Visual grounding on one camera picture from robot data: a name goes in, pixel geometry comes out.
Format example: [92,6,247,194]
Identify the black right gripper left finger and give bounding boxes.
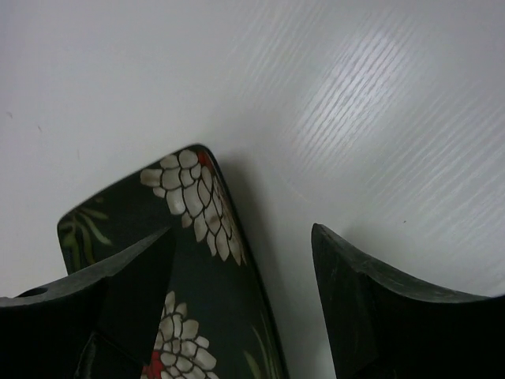
[1,228,176,378]

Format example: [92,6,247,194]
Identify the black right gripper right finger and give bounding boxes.
[311,224,504,378]

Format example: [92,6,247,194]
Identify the black square floral plate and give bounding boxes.
[57,144,288,378]

